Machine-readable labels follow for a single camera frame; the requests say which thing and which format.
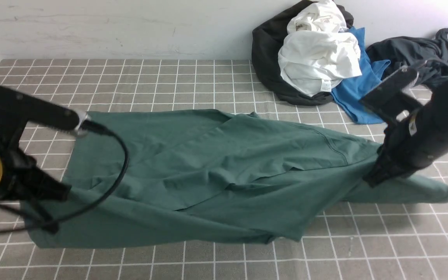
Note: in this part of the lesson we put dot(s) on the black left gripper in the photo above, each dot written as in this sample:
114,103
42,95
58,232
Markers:
23,186

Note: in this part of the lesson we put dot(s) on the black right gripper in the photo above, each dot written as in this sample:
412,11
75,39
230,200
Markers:
415,142

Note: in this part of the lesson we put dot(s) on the green long-sleeve top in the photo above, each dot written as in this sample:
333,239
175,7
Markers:
218,177

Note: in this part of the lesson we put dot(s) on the blue shirt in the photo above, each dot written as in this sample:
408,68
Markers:
348,93

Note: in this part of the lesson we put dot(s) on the dark grey crumpled garment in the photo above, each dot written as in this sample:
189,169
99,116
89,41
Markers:
407,51

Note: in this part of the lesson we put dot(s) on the white shirt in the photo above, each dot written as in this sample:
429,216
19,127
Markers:
318,51

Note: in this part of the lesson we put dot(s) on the black garment under pile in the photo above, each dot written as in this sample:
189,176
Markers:
267,39

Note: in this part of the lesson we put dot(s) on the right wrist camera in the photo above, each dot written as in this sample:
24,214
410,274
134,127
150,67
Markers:
389,99

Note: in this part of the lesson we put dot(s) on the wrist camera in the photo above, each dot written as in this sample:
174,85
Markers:
27,108
389,99

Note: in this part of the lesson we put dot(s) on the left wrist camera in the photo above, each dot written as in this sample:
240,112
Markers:
27,108

